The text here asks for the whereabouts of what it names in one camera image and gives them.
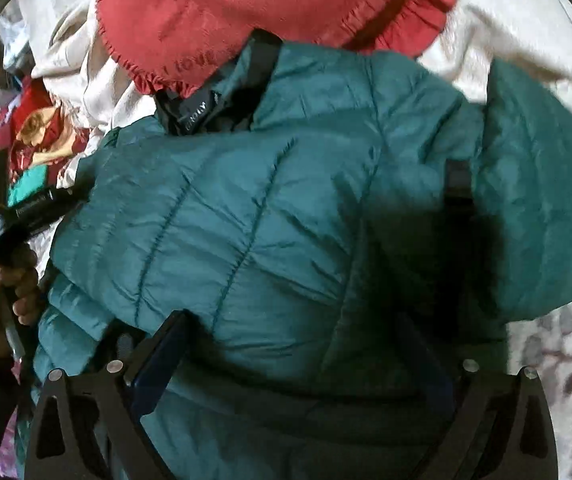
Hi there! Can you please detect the floral plush blanket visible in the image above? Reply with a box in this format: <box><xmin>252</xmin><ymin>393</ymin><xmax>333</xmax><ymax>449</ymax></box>
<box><xmin>0</xmin><ymin>74</ymin><xmax>572</xmax><ymax>480</ymax></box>

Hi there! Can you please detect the person's left hand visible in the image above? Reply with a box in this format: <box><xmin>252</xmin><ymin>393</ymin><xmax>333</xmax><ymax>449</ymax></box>
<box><xmin>0</xmin><ymin>245</ymin><xmax>41</xmax><ymax>359</ymax></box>

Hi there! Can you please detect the red heart-shaped ruffled pillow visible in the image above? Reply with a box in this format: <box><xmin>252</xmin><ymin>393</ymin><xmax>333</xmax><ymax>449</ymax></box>
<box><xmin>96</xmin><ymin>0</ymin><xmax>457</xmax><ymax>96</ymax></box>

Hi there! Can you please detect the teal quilted puffer jacket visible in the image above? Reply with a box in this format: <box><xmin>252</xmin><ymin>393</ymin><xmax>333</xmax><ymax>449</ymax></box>
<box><xmin>21</xmin><ymin>39</ymin><xmax>572</xmax><ymax>479</ymax></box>

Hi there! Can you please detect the cream embroidered bedspread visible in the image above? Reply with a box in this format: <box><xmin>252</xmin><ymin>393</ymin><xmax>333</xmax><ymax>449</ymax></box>
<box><xmin>0</xmin><ymin>0</ymin><xmax>572</xmax><ymax>187</ymax></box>

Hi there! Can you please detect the green cloth piece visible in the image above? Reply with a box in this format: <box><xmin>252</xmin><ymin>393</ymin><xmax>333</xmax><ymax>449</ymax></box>
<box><xmin>7</xmin><ymin>165</ymin><xmax>47</xmax><ymax>207</ymax></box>

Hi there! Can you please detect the red and gold floral cloth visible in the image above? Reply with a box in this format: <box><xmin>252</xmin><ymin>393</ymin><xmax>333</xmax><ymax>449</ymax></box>
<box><xmin>0</xmin><ymin>76</ymin><xmax>90</xmax><ymax>183</ymax></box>

